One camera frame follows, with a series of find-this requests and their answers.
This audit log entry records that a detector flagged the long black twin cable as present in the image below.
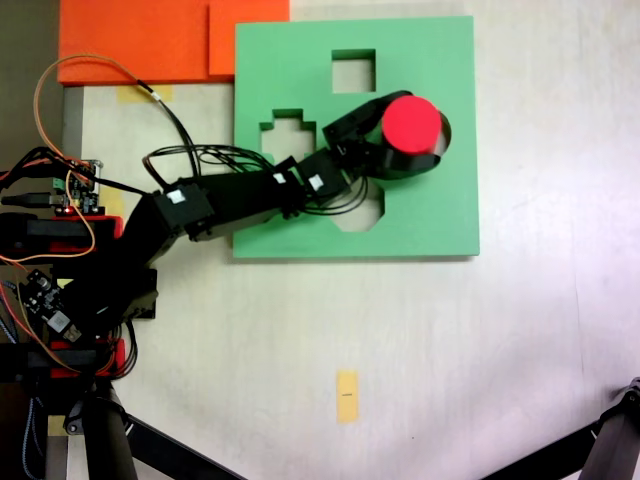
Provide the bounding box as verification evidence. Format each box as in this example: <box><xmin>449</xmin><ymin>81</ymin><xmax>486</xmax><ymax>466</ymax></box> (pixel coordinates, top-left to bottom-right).
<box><xmin>134</xmin><ymin>78</ymin><xmax>202</xmax><ymax>179</ymax></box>

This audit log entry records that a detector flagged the black gripper servo cable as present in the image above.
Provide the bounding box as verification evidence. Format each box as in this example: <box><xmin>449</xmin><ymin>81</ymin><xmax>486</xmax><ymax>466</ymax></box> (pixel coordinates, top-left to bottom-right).
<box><xmin>299</xmin><ymin>174</ymin><xmax>370</xmax><ymax>217</ymax></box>

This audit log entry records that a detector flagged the circuit board with green terminal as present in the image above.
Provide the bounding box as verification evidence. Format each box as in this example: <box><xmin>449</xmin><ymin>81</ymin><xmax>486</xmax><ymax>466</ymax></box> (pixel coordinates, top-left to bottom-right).
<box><xmin>49</xmin><ymin>158</ymin><xmax>109</xmax><ymax>219</ymax></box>

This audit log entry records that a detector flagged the wide yellow tape strip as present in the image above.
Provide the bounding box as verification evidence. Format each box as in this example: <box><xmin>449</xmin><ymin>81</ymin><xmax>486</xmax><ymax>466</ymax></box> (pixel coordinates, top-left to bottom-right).
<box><xmin>117</xmin><ymin>84</ymin><xmax>175</xmax><ymax>105</ymax></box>

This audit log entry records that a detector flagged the slim black tripod leg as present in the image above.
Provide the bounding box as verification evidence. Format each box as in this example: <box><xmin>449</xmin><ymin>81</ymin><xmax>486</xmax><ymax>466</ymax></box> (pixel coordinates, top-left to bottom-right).
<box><xmin>124</xmin><ymin>413</ymin><xmax>249</xmax><ymax>480</ymax></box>
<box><xmin>479</xmin><ymin>419</ymin><xmax>601</xmax><ymax>480</ymax></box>

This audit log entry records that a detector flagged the red printed table clamp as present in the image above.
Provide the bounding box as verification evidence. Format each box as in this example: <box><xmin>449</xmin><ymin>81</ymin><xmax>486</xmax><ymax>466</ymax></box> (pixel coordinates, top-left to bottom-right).
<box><xmin>49</xmin><ymin>214</ymin><xmax>125</xmax><ymax>254</ymax></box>
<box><xmin>47</xmin><ymin>337</ymin><xmax>127</xmax><ymax>379</ymax></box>

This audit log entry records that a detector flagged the green shape sorting board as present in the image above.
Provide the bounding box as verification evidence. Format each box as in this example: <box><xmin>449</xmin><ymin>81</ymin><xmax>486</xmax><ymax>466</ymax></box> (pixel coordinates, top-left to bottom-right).
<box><xmin>232</xmin><ymin>15</ymin><xmax>481</xmax><ymax>261</ymax></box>

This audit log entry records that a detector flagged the thin orange wire loop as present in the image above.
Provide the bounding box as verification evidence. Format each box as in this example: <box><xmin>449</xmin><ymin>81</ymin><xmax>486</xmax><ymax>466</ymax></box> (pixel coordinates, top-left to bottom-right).
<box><xmin>33</xmin><ymin>53</ymin><xmax>141</xmax><ymax>164</ymax></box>

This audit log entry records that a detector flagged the large orange foam block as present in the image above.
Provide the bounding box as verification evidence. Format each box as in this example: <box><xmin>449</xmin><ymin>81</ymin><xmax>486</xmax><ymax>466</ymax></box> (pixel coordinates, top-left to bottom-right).
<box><xmin>56</xmin><ymin>0</ymin><xmax>211</xmax><ymax>86</ymax></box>

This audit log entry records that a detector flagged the black usb cable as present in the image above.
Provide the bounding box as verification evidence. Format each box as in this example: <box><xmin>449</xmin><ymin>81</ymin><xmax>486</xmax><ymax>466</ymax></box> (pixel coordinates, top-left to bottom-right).
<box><xmin>0</xmin><ymin>192</ymin><xmax>66</xmax><ymax>207</ymax></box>

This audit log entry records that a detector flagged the yellow tape patch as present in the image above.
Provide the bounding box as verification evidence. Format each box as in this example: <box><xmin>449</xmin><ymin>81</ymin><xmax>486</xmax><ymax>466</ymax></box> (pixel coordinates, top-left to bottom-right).
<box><xmin>99</xmin><ymin>187</ymin><xmax>126</xmax><ymax>217</ymax></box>

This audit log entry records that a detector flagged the small orange foam block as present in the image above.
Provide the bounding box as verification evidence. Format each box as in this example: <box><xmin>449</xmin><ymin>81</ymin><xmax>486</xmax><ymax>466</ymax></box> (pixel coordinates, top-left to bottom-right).
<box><xmin>207</xmin><ymin>0</ymin><xmax>291</xmax><ymax>77</ymax></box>

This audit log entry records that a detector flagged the blue white braided cable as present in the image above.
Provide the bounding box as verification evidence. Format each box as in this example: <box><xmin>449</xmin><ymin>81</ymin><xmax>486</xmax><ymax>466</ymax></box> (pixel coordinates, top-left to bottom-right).
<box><xmin>22</xmin><ymin>397</ymin><xmax>46</xmax><ymax>479</ymax></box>

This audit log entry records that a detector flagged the red cylinder block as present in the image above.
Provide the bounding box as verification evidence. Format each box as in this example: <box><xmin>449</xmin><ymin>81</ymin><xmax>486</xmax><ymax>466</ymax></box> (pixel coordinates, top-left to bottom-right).
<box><xmin>382</xmin><ymin>95</ymin><xmax>443</xmax><ymax>155</ymax></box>

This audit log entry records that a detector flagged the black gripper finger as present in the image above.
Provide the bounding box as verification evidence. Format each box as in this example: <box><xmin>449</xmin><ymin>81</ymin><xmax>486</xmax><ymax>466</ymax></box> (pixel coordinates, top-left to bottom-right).
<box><xmin>349</xmin><ymin>89</ymin><xmax>414</xmax><ymax>133</ymax></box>
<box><xmin>372</xmin><ymin>112</ymin><xmax>453</xmax><ymax>182</ymax></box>

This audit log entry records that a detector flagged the black servo cable loop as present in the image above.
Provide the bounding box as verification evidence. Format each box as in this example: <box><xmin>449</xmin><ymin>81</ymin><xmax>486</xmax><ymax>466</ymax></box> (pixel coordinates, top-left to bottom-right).
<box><xmin>142</xmin><ymin>143</ymin><xmax>277</xmax><ymax>185</ymax></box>

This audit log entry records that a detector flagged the thick black tripod leg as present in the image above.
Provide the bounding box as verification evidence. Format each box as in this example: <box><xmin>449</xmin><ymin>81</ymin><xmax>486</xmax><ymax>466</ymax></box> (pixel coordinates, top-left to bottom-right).
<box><xmin>579</xmin><ymin>377</ymin><xmax>640</xmax><ymax>480</ymax></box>
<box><xmin>82</xmin><ymin>387</ymin><xmax>139</xmax><ymax>480</ymax></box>

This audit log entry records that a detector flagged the black power circuit board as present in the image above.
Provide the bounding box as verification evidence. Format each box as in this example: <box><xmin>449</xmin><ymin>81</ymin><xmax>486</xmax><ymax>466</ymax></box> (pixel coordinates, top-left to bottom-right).
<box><xmin>24</xmin><ymin>267</ymin><xmax>87</xmax><ymax>345</ymax></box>

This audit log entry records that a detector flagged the yellow tape marker with line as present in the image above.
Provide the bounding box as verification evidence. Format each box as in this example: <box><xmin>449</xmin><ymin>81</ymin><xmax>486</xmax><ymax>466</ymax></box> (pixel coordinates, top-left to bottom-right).
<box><xmin>336</xmin><ymin>369</ymin><xmax>361</xmax><ymax>425</ymax></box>

